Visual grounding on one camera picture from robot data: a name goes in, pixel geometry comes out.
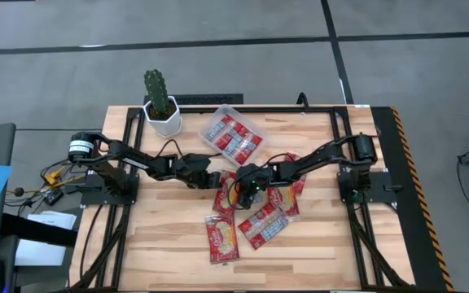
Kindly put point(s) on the black curved table clamp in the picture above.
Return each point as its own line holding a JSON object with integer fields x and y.
{"x": 303, "y": 99}

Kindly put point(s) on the black flat bar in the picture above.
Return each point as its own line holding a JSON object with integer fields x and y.
{"x": 35, "y": 232}

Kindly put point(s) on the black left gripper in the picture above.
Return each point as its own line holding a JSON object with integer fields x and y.
{"x": 194, "y": 173}

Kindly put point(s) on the black yellow hazard strip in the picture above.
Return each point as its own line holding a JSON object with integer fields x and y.
{"x": 405, "y": 203}

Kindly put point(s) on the black aluminium frame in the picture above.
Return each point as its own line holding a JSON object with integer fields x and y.
{"x": 114, "y": 244}

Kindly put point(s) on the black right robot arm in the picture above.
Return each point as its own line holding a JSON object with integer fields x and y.
{"x": 320, "y": 156}

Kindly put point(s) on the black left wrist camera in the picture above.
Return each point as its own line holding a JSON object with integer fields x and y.
{"x": 197, "y": 159}

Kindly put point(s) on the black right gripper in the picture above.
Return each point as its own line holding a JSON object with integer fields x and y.
{"x": 255, "y": 179}

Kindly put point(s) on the clear plastic bin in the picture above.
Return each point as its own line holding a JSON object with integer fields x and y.
{"x": 234, "y": 136}

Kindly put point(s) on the white paper sheet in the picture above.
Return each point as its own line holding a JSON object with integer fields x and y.
{"x": 39, "y": 254}

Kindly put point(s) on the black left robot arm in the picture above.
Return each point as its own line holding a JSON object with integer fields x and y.
{"x": 128, "y": 158}

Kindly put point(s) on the small black box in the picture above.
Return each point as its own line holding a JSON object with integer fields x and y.
{"x": 53, "y": 197}

